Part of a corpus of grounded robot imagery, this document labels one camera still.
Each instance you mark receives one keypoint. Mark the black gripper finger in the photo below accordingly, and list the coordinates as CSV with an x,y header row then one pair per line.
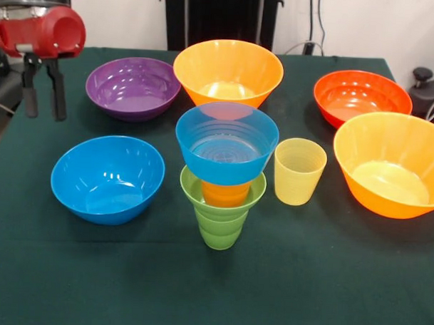
x,y
58,92
29,91

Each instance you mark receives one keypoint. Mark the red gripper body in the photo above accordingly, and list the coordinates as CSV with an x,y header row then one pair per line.
x,y
39,33

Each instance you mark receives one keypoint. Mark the round blue plastic bowl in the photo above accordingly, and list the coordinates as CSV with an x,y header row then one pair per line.
x,y
105,187

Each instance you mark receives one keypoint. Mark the green plastic bowl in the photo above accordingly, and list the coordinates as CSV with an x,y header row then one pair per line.
x,y
191,193

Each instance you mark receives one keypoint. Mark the shallow translucent blue bowl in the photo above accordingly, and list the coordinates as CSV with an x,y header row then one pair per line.
x,y
224,170

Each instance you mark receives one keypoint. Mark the orange plastic cup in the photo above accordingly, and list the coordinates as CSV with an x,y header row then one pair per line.
x,y
224,195

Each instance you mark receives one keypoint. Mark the green plastic cup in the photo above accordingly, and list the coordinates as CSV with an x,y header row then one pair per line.
x,y
219,235

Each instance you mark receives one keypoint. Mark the black office chair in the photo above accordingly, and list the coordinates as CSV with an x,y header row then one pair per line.
x,y
7,91

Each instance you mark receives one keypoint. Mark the purple plastic bowl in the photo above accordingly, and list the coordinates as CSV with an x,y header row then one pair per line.
x,y
134,92

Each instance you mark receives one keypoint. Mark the large orange plastic bowl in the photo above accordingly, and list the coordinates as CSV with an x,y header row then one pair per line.
x,y
227,70
387,175

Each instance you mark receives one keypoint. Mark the yellow plastic cup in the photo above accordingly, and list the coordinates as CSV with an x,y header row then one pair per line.
x,y
298,186

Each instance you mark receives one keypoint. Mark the dark green tablecloth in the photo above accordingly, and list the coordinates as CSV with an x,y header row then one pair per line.
x,y
270,278

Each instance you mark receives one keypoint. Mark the red plastic bowl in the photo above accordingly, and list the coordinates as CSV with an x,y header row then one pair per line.
x,y
362,96

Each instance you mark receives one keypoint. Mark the black chair with knob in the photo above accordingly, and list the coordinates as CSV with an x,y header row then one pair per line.
x,y
430,91

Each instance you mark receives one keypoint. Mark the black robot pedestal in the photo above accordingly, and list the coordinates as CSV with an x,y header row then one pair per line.
x,y
222,20

